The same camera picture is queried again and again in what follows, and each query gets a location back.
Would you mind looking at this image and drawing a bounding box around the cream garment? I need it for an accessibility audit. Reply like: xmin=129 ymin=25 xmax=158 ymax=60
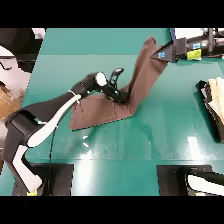
xmin=206 ymin=76 xmax=224 ymax=125

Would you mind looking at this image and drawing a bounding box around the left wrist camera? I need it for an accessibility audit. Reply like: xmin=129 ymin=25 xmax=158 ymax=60
xmin=109 ymin=67 xmax=125 ymax=88

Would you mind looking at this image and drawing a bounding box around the black garment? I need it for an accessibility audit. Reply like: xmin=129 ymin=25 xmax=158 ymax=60
xmin=195 ymin=79 xmax=224 ymax=144

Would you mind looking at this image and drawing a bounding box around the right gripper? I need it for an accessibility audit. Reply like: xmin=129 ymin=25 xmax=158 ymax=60
xmin=150 ymin=37 xmax=188 ymax=64

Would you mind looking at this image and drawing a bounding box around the black cable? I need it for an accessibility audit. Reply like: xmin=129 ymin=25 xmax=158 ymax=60
xmin=47 ymin=127 xmax=57 ymax=196

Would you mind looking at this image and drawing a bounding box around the black mounting plate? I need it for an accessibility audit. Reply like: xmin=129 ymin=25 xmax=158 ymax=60
xmin=12 ymin=162 xmax=75 ymax=197
xmin=156 ymin=164 xmax=215 ymax=197

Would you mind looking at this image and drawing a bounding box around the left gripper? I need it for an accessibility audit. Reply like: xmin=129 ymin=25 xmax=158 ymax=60
xmin=103 ymin=84 xmax=130 ymax=104

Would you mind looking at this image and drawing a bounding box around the brown garment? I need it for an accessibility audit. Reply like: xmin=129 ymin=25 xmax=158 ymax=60
xmin=68 ymin=35 xmax=170 ymax=132

